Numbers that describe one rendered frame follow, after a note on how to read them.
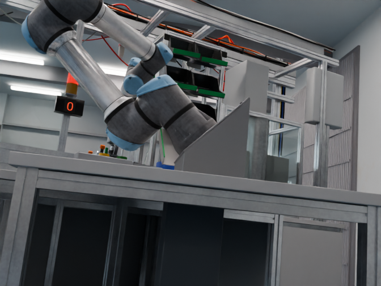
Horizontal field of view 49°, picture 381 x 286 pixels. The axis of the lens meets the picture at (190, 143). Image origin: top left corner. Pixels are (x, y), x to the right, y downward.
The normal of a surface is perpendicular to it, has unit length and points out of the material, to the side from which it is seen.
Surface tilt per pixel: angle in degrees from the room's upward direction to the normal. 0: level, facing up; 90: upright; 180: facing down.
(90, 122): 90
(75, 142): 90
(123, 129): 113
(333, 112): 90
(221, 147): 90
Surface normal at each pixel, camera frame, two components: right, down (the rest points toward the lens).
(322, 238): 0.44, -0.13
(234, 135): 0.14, -0.18
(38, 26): -0.22, 0.19
